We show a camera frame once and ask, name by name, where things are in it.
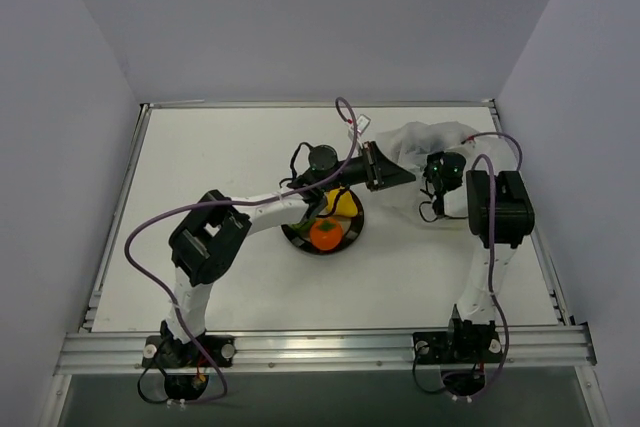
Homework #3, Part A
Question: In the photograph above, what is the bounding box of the black rimmed round plate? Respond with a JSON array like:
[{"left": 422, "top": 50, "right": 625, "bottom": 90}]
[{"left": 281, "top": 192, "right": 365, "bottom": 256}]

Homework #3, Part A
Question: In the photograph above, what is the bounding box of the aluminium front frame rail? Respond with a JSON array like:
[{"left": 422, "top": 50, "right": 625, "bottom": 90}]
[{"left": 54, "top": 326, "right": 596, "bottom": 375}]

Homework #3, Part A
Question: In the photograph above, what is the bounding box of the green fake watermelon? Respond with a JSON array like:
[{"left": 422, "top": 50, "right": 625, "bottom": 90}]
[{"left": 290, "top": 219, "right": 315, "bottom": 235}]

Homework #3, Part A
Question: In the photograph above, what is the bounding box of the clear plastic bag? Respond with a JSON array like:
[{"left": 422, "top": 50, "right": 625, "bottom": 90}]
[{"left": 375, "top": 122, "right": 523, "bottom": 224}]

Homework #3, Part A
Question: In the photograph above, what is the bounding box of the orange fake persimmon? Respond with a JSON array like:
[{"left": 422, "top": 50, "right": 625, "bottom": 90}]
[{"left": 309, "top": 217, "right": 344, "bottom": 252}]

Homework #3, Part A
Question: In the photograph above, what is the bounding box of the yellow fake pear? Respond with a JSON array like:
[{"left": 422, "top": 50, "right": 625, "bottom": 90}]
[{"left": 324, "top": 188, "right": 359, "bottom": 218}]

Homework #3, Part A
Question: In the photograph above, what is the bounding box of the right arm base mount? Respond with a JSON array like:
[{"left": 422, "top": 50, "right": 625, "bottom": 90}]
[{"left": 412, "top": 330, "right": 503, "bottom": 365}]

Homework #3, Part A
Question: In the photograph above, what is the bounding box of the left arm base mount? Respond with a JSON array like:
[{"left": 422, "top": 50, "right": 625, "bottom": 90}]
[{"left": 141, "top": 334, "right": 236, "bottom": 369}]

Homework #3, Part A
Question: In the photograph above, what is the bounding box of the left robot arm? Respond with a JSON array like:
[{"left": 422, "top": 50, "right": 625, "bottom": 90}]
[{"left": 162, "top": 142, "right": 416, "bottom": 366}]

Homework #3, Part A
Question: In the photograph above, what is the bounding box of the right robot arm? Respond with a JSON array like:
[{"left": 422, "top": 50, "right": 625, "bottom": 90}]
[{"left": 423, "top": 151, "right": 535, "bottom": 360}]

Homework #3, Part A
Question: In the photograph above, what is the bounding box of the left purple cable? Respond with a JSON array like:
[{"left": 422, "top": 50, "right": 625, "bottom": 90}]
[{"left": 123, "top": 95, "right": 374, "bottom": 406}]

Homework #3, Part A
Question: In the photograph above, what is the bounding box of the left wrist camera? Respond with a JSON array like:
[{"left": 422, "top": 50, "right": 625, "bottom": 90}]
[{"left": 347, "top": 114, "right": 371, "bottom": 140}]

